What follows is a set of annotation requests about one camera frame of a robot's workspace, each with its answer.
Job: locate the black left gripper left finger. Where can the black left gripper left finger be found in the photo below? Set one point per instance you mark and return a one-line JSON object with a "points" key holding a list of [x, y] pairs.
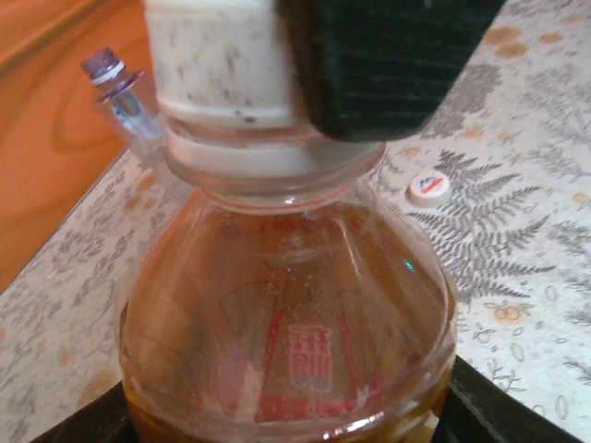
{"points": [[104, 420]]}

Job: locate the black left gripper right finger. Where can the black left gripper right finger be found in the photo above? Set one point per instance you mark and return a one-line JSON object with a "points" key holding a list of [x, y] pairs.
{"points": [[498, 415]]}

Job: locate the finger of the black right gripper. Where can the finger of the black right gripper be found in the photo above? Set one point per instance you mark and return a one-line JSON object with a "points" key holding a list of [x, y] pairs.
{"points": [[383, 69]]}

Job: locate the white cap red blue logo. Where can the white cap red blue logo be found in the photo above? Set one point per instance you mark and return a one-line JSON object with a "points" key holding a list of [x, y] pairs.
{"points": [[429, 189]]}

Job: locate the orange drink bottle red label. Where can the orange drink bottle red label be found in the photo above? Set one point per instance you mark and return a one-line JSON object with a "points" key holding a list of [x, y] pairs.
{"points": [[286, 300]]}

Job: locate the clear bluish water bottle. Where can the clear bluish water bottle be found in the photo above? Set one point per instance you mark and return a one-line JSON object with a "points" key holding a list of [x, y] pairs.
{"points": [[127, 101]]}

